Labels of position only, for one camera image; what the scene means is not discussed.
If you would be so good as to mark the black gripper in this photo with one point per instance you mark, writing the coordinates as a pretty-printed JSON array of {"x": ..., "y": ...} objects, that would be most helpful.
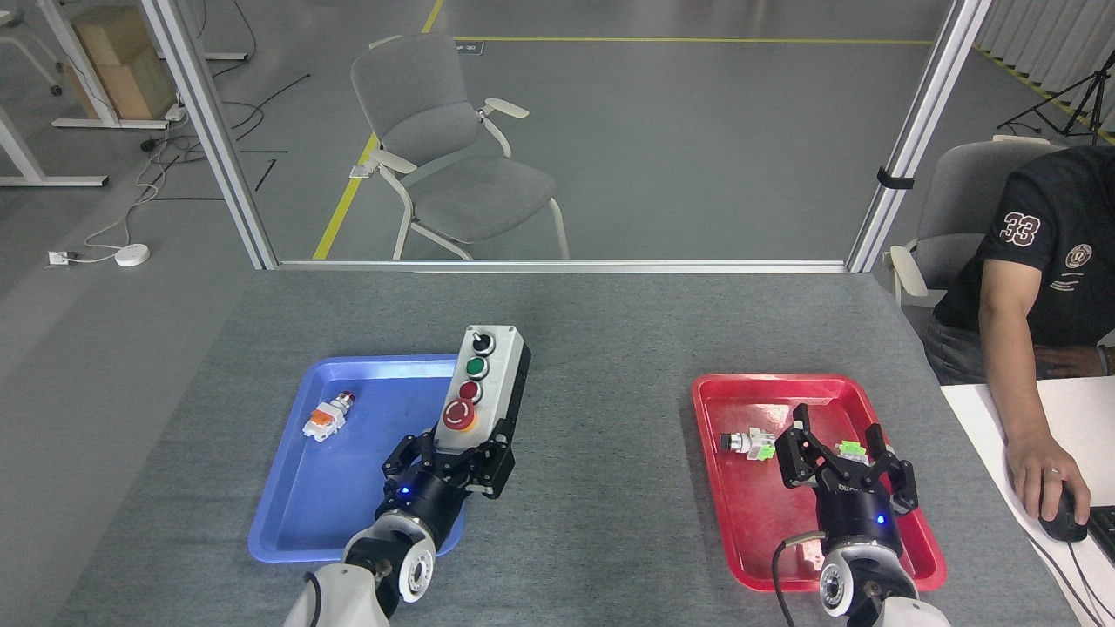
[
  {"x": 427, "y": 501},
  {"x": 858, "y": 514}
]

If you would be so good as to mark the grey control box with buttons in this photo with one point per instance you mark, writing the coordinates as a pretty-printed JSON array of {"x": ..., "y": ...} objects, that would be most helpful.
[{"x": 479, "y": 383}]

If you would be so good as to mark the person's right forearm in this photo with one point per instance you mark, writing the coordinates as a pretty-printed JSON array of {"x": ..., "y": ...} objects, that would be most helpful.
[{"x": 1019, "y": 392}]

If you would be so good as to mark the person's left forearm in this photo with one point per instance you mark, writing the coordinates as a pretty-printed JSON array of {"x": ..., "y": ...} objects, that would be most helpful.
[{"x": 1071, "y": 360}]

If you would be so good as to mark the black push button green block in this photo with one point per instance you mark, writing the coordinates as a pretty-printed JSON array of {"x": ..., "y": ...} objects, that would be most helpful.
[{"x": 747, "y": 444}]

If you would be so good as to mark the red push button orange block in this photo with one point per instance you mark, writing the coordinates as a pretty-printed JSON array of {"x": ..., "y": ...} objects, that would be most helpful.
[{"x": 327, "y": 418}]

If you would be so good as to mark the brown cardboard box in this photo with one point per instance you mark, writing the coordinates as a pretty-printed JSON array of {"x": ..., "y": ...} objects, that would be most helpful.
[{"x": 122, "y": 61}]

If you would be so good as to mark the person's right hand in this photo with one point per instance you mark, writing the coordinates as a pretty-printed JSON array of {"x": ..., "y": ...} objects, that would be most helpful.
[{"x": 1041, "y": 470}]

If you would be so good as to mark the red plastic tray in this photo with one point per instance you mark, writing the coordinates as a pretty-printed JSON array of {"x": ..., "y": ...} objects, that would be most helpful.
[{"x": 758, "y": 522}]

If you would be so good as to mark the blue plastic tray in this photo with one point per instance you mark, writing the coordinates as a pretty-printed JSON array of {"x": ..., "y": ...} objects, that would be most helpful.
[{"x": 331, "y": 505}]

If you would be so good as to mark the white desk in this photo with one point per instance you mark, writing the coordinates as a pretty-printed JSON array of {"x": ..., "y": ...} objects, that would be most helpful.
[{"x": 984, "y": 418}]

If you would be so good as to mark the black computer mouse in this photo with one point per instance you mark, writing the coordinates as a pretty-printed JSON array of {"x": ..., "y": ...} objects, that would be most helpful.
[{"x": 1064, "y": 527}]

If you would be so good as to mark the black keyboard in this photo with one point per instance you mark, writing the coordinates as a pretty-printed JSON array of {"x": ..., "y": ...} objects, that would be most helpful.
[{"x": 1104, "y": 531}]

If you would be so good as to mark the grey chair with white armrests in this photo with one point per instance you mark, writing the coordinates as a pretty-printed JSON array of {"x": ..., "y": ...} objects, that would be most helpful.
[{"x": 470, "y": 192}]

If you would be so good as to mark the grey office chair of person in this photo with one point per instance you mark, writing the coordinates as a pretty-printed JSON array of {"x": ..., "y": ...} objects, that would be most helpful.
[{"x": 958, "y": 209}]

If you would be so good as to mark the person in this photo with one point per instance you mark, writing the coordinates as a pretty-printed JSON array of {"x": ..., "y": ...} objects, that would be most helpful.
[{"x": 1063, "y": 261}]

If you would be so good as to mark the white round floor device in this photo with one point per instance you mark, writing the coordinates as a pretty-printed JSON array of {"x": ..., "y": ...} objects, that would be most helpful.
[{"x": 132, "y": 255}]

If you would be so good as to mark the black tripod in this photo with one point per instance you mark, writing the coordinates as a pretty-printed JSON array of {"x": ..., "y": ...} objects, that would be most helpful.
[{"x": 1087, "y": 96}]

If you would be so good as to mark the white floor socket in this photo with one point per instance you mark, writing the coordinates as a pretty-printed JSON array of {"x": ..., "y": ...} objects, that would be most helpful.
[{"x": 58, "y": 258}]

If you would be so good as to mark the silver aluminium rail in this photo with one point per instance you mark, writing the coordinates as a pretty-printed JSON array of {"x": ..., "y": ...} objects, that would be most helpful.
[{"x": 557, "y": 266}]

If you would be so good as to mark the silver aluminium post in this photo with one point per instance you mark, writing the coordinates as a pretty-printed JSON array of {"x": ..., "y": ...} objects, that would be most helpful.
[
  {"x": 915, "y": 131},
  {"x": 218, "y": 148}
]

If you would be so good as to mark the white desk leg frame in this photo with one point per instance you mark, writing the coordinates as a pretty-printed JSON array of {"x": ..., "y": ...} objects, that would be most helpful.
[
  {"x": 26, "y": 161},
  {"x": 78, "y": 61}
]

